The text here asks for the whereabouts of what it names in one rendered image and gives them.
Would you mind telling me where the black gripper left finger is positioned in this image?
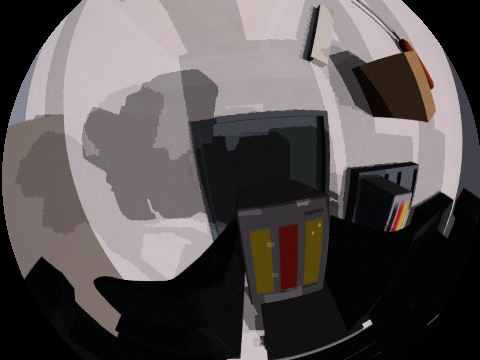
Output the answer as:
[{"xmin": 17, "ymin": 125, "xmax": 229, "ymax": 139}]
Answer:
[{"xmin": 93, "ymin": 219, "xmax": 245, "ymax": 359}]

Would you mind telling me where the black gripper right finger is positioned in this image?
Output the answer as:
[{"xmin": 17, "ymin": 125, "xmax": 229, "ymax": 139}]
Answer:
[{"xmin": 324, "ymin": 208, "xmax": 443, "ymax": 331}]

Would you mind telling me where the orange-handled screwdriver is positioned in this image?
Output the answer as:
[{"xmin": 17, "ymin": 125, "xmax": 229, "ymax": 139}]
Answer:
[{"xmin": 356, "ymin": 0, "xmax": 435, "ymax": 89}]

